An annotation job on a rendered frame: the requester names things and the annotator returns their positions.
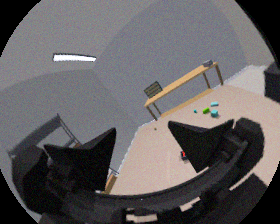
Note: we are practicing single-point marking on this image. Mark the green rectangular block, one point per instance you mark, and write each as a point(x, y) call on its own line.
point(206, 110)

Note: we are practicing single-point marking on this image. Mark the light blue cube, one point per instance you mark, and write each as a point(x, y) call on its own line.
point(214, 113)

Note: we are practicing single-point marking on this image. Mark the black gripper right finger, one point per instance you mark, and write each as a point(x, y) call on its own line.
point(198, 143)

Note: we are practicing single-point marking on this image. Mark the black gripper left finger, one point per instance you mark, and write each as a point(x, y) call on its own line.
point(91, 160)

